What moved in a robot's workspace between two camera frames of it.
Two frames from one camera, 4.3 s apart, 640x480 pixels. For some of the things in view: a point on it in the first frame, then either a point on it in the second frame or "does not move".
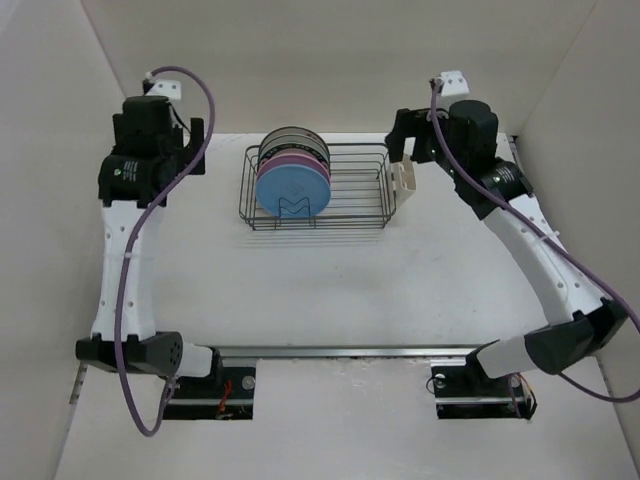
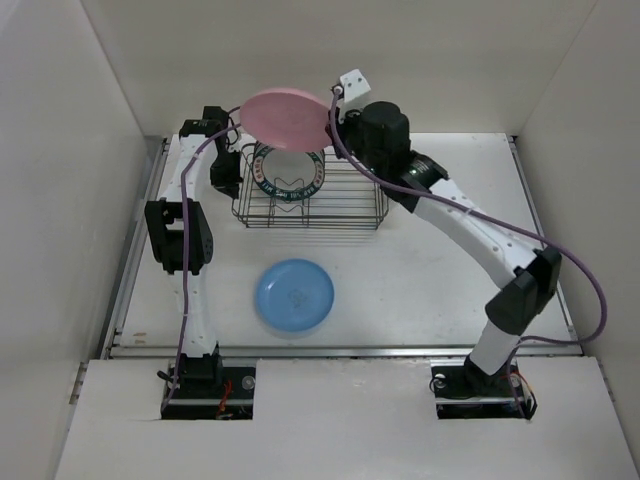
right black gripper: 408,123 to 348,118
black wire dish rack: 316,186 does not move
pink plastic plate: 296,159 to 288,118
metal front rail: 355,351 does not move
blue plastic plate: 293,190 to 294,295
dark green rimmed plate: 294,141 to 288,175
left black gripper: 195,138 to 228,184
